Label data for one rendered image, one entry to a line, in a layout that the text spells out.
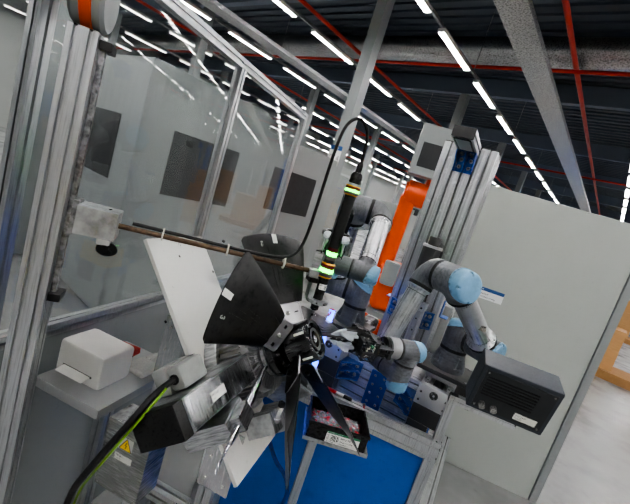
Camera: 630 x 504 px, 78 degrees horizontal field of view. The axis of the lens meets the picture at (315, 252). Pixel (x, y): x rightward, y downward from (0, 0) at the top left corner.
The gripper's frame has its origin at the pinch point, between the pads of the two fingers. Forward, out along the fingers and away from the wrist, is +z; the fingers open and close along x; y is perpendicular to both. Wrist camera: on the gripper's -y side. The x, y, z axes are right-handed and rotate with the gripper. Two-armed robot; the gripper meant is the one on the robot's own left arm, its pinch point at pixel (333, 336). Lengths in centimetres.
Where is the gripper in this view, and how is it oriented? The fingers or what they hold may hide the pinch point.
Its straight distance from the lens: 131.8
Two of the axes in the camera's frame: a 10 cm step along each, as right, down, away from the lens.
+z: -9.0, -2.2, -3.8
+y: 2.9, 3.5, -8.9
